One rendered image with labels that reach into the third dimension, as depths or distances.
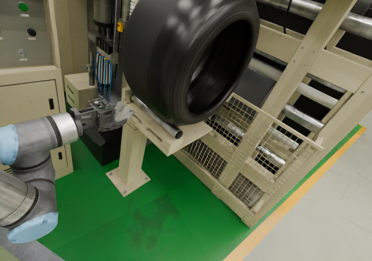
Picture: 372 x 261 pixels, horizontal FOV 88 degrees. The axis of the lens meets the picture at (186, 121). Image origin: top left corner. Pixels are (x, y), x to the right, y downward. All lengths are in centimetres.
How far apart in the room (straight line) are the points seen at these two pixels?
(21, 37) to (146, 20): 69
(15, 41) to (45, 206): 83
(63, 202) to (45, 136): 115
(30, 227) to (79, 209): 110
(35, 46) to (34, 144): 73
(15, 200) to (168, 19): 57
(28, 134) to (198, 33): 51
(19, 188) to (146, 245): 113
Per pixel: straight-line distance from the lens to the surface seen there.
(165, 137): 89
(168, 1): 69
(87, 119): 64
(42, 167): 66
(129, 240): 156
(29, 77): 125
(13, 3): 118
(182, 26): 61
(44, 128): 60
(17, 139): 59
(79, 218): 163
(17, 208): 55
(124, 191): 169
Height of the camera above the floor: 145
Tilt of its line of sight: 35 degrees down
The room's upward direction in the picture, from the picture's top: 19 degrees clockwise
